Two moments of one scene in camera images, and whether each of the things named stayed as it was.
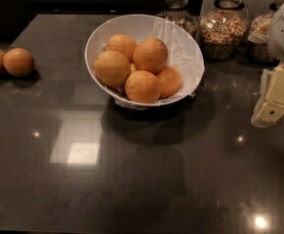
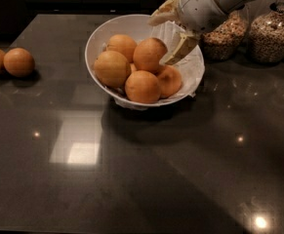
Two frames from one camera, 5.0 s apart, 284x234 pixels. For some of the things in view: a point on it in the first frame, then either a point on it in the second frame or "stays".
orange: (124, 44) stays
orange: (111, 69) stays
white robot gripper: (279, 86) to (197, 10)
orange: (150, 55) stays
